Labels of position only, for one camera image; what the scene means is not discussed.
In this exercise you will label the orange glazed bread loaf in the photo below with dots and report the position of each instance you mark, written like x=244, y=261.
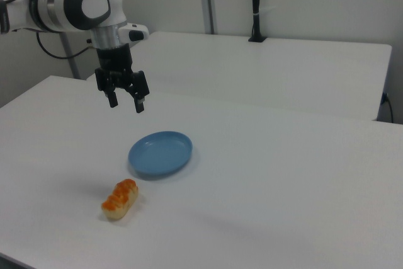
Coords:
x=120, y=199

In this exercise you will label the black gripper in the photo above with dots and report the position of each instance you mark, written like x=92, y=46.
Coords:
x=115, y=61

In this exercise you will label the black camera stand pole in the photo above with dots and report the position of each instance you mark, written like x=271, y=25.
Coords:
x=256, y=4

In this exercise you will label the blue round plate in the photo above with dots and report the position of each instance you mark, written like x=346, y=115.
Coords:
x=160, y=153

